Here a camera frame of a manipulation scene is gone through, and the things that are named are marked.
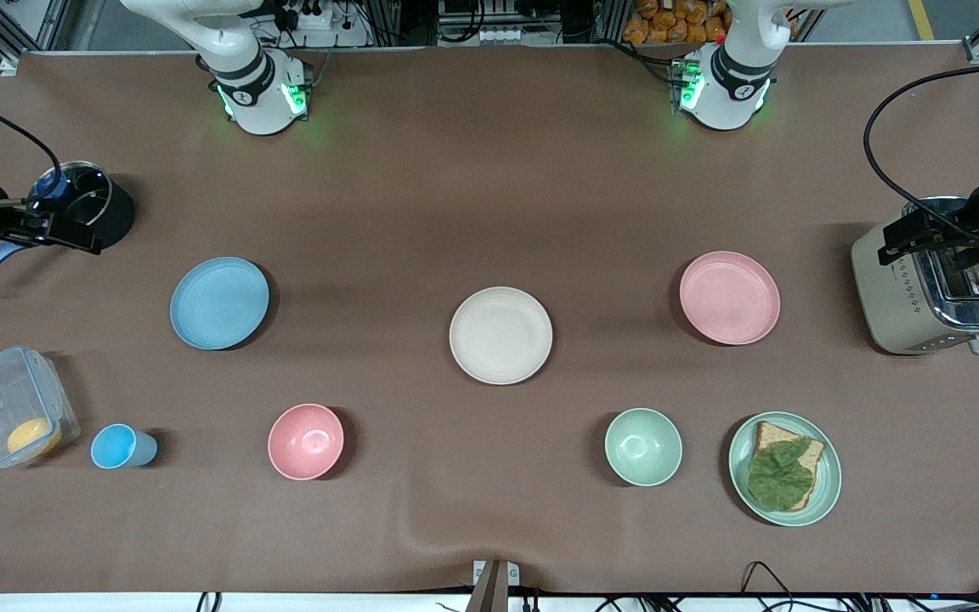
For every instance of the brown table mat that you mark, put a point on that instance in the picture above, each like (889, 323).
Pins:
(489, 170)

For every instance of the white power strip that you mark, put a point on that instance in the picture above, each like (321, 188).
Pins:
(315, 17)

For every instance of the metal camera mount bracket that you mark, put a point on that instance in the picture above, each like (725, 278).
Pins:
(494, 586)

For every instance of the yellow round food piece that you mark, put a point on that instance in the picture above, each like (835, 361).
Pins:
(31, 435)

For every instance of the pink plate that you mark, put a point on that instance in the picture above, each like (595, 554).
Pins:
(729, 297)

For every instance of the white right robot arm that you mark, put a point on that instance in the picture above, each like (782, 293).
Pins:
(256, 102)

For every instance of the bag of orange snacks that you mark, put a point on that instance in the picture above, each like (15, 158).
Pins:
(668, 21)

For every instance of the blue cup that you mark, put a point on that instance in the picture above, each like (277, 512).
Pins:
(120, 447)

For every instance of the black pot with glass lid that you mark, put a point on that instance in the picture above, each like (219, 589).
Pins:
(111, 217)

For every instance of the bread slice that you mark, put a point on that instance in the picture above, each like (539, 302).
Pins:
(772, 435)

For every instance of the green lettuce leaf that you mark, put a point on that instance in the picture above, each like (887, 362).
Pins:
(778, 480)

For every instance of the beige and chrome toaster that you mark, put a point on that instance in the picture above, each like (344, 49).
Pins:
(889, 297)

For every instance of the blue plate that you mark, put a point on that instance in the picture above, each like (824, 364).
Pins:
(219, 303)

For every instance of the green plate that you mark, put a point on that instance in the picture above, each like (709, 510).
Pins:
(829, 476)

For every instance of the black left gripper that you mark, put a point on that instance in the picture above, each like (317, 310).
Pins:
(968, 218)

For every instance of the pink bowl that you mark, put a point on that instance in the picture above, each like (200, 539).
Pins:
(306, 442)

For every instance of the beige plate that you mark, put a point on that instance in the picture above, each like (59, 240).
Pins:
(500, 336)

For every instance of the green bowl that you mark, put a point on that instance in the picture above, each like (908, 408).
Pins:
(643, 447)

